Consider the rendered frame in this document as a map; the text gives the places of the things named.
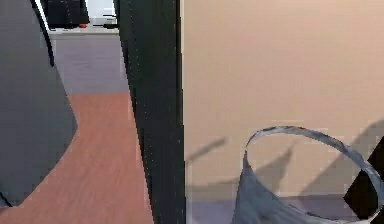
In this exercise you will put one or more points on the small orange round thing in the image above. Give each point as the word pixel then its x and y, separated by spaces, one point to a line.
pixel 83 25

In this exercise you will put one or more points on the grey round bin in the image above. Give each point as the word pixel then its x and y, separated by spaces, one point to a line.
pixel 256 200

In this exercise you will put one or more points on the white appliance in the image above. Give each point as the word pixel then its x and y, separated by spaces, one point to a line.
pixel 100 11

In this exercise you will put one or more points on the black cabinet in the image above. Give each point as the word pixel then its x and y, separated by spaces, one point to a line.
pixel 65 13

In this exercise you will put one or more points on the black square object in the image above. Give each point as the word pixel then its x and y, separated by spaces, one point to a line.
pixel 361 196

